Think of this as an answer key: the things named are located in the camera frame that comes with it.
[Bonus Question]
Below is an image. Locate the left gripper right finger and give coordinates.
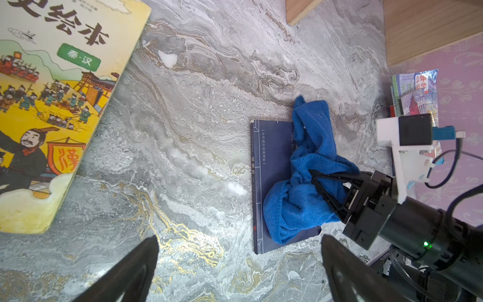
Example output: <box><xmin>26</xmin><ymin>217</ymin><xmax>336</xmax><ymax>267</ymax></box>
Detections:
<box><xmin>321</xmin><ymin>235</ymin><xmax>407</xmax><ymax>301</ymax></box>

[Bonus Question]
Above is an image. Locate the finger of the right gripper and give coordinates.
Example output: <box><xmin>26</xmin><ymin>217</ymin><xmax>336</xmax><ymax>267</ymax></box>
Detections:
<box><xmin>309</xmin><ymin>169</ymin><xmax>372</xmax><ymax>223</ymax></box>

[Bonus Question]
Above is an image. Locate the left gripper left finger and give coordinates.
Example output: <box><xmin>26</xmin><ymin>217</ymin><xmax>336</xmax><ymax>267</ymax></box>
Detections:
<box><xmin>75</xmin><ymin>236</ymin><xmax>159</xmax><ymax>301</ymax></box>

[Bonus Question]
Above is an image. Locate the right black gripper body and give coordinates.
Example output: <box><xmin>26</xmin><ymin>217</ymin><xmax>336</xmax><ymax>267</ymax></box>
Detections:
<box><xmin>341</xmin><ymin>171</ymin><xmax>445</xmax><ymax>260</ymax></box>

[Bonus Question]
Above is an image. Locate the blue cloth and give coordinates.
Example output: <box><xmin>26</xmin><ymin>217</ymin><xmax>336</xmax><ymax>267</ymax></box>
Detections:
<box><xmin>263</xmin><ymin>96</ymin><xmax>360</xmax><ymax>244</ymax></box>

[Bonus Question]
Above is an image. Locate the dark blue book yellow label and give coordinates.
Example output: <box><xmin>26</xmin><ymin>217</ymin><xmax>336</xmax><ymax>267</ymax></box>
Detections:
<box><xmin>250</xmin><ymin>119</ymin><xmax>323</xmax><ymax>255</ymax></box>

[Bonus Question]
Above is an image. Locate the colourful sunflower magazine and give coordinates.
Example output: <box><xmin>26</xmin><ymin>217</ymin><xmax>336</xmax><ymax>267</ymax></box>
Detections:
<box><xmin>391</xmin><ymin>69</ymin><xmax>438</xmax><ymax>127</ymax></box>

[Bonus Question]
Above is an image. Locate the yellow history picture book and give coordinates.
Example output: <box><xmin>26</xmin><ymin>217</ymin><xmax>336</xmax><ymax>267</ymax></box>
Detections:
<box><xmin>1</xmin><ymin>0</ymin><xmax>151</xmax><ymax>234</ymax></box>

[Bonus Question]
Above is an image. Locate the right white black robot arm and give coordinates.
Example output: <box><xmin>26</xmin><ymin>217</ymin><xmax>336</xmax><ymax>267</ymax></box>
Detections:
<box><xmin>309</xmin><ymin>169</ymin><xmax>482</xmax><ymax>298</ymax></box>

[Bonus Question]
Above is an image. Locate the wooden two-tier shelf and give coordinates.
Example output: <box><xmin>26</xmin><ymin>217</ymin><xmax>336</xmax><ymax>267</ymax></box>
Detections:
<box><xmin>284</xmin><ymin>0</ymin><xmax>483</xmax><ymax>68</ymax></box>

